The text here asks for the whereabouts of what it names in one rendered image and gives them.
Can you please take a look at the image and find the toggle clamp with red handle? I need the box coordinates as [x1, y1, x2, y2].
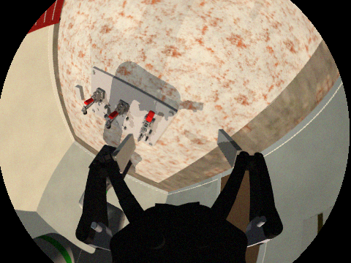
[105, 99, 129, 129]

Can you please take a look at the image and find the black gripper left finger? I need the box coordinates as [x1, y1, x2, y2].
[75, 134, 165, 251]

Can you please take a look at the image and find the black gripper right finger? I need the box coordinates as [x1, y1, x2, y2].
[190, 129, 283, 248]

